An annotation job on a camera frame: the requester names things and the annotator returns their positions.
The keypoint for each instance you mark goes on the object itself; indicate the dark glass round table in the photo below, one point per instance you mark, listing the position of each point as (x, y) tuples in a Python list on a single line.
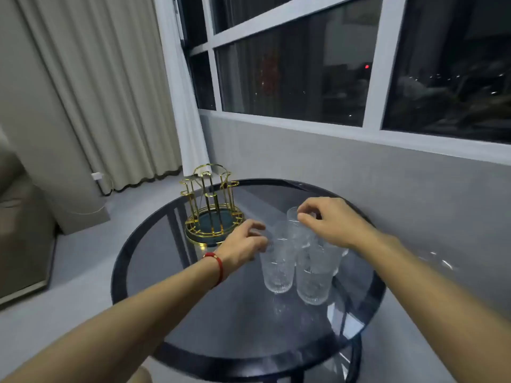
[(223, 315)]

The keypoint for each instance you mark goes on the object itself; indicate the clear plastic wrap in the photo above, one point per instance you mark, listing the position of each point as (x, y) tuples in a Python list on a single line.
[(443, 264)]

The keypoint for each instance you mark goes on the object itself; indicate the person's right forearm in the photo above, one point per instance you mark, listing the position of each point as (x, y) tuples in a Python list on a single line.
[(439, 307)]

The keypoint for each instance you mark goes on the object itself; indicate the white framed window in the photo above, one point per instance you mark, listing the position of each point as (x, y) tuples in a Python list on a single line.
[(375, 75)]

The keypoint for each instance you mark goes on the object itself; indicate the person's left forearm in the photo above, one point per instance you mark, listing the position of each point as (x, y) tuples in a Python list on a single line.
[(119, 335)]

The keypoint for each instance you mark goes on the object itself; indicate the beige pleated curtain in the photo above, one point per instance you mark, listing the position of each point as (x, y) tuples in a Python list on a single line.
[(100, 75)]

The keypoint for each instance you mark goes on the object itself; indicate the person's right hand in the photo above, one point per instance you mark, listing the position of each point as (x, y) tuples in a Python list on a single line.
[(339, 223)]

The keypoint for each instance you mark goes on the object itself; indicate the person's left hand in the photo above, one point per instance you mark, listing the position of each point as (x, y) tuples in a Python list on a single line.
[(239, 247)]

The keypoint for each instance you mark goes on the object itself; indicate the clear textured glass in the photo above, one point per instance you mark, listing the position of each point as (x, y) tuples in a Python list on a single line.
[(337, 260), (277, 275), (281, 239), (313, 287), (295, 232)]

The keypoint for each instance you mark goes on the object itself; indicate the white sheer curtain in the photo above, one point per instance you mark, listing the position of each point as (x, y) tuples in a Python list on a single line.
[(187, 115)]

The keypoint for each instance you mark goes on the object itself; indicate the brown sofa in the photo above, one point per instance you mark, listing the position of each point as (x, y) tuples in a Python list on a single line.
[(24, 235)]

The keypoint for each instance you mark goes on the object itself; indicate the white charger plug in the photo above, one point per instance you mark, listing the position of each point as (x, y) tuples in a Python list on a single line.
[(97, 175)]

